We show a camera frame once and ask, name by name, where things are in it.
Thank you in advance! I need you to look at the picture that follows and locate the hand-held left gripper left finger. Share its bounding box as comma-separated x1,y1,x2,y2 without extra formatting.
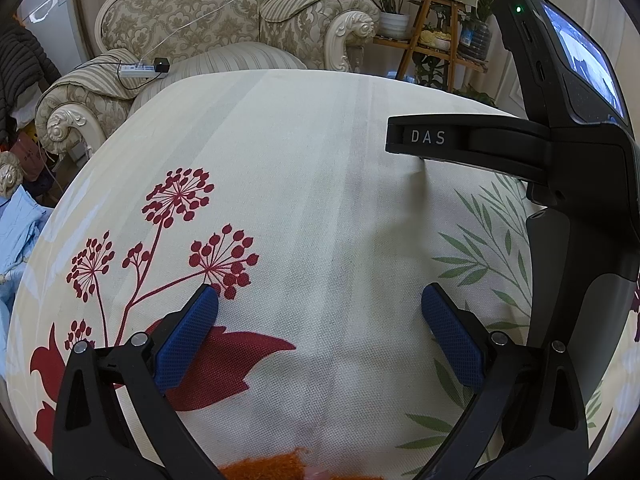
51,283,226,480

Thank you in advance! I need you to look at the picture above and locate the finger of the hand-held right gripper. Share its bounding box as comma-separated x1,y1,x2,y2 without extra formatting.
385,115,552,184

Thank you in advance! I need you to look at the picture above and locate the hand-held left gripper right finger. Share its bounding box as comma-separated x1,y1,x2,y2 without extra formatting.
417,282,591,480

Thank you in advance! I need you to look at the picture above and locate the small green floor plant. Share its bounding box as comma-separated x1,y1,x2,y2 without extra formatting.
452,85,496,109

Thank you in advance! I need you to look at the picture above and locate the clear water jug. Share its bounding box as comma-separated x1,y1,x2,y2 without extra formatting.
459,19,494,61

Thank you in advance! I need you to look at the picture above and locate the dish of yellow fruit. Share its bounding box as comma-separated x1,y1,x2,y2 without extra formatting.
419,29,452,52

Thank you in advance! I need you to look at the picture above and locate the wooden plant stand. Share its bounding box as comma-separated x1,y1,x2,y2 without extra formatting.
372,0,491,93

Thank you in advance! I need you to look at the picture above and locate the orange fuzzy cloth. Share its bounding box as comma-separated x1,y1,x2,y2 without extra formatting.
225,447,401,480

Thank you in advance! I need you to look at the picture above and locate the green plant in white pot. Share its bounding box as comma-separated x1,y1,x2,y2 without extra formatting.
345,0,416,41

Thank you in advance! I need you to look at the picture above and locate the floral tablecloth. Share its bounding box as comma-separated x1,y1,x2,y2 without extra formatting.
5,67,640,480

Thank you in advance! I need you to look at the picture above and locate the light blue cloth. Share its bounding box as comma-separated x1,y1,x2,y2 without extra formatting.
0,187,51,396

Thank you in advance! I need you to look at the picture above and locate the pink bag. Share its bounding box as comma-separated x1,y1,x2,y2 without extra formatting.
10,130,51,196

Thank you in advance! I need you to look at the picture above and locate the ornate beige sofa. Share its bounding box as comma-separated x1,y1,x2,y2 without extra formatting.
0,152,22,199

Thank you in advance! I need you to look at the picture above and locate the white power strip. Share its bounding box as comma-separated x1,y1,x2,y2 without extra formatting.
119,62,157,79

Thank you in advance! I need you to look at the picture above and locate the dark quilted jacket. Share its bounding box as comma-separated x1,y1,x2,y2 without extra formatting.
0,22,63,141

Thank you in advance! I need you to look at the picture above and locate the ornate beige armchair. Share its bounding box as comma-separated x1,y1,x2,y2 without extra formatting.
35,0,382,161

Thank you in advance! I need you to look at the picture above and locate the white appliance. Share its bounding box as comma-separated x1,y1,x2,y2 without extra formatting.
17,0,90,78

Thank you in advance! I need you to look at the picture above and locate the black cable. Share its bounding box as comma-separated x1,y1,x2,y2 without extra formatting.
72,59,168,100

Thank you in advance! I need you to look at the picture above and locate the thin white cable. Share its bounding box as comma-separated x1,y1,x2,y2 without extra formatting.
142,0,321,61

